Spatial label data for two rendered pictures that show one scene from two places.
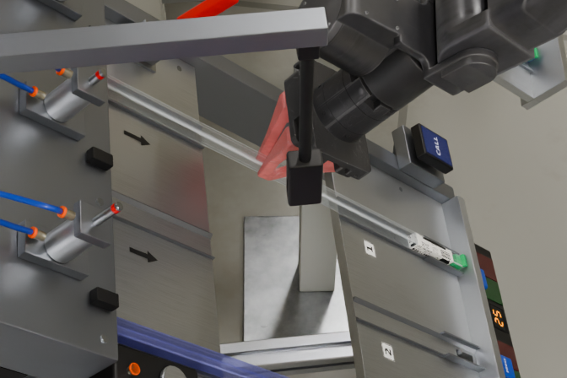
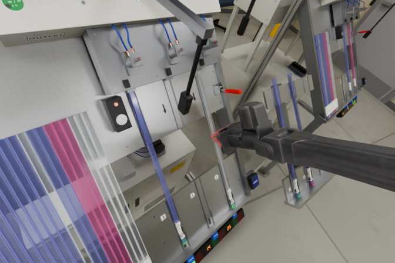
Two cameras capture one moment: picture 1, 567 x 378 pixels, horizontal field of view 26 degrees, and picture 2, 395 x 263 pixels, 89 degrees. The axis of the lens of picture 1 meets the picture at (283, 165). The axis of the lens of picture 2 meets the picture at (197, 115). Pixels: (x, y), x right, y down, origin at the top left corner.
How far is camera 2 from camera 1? 0.51 m
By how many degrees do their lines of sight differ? 28
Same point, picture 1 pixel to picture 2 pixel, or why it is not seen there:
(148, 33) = not seen: outside the picture
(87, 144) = (170, 67)
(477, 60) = (267, 147)
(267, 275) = not seen: hidden behind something
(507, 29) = (283, 147)
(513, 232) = (265, 231)
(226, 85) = (226, 117)
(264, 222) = not seen: hidden behind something
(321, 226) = not seen: hidden behind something
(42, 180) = (149, 56)
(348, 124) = (231, 138)
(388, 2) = (264, 117)
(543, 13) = (296, 152)
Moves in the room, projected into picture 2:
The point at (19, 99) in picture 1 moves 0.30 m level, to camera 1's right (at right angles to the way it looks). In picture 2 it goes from (167, 43) to (245, 136)
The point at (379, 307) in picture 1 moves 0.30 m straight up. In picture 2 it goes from (202, 186) to (236, 134)
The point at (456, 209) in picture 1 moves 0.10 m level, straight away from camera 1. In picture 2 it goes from (245, 198) to (266, 192)
